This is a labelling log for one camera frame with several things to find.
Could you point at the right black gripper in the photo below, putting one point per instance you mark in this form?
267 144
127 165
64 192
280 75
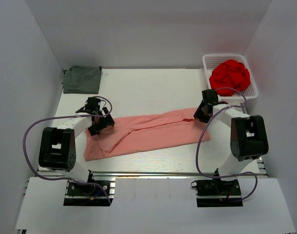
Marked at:
198 114

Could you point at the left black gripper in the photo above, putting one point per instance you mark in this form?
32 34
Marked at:
94 129

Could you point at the pink t shirt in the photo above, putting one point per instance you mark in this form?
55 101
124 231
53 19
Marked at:
136 134

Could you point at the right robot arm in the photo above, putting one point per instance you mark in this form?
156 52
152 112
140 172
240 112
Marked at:
248 139

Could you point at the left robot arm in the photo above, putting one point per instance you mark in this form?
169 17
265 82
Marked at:
58 150

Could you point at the red t shirt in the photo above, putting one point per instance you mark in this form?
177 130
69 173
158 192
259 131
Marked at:
229 76

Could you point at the folded green t shirt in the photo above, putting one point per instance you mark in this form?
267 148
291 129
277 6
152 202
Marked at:
82 80

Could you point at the aluminium rail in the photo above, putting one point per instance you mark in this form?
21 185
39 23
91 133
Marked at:
54 173

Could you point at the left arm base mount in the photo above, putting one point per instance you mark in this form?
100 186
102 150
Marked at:
78 195

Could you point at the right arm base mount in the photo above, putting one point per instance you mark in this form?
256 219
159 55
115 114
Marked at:
216 193

